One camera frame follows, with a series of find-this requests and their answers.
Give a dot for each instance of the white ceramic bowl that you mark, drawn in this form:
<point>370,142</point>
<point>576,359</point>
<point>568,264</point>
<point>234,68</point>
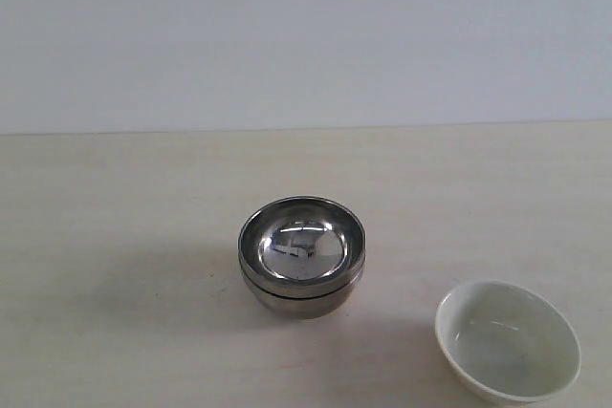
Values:
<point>506,344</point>

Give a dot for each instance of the plain stainless steel bowl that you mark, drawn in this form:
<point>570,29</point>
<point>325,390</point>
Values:
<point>309,307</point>

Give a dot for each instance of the patterned stainless steel bowl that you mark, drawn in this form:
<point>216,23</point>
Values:
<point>302,246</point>

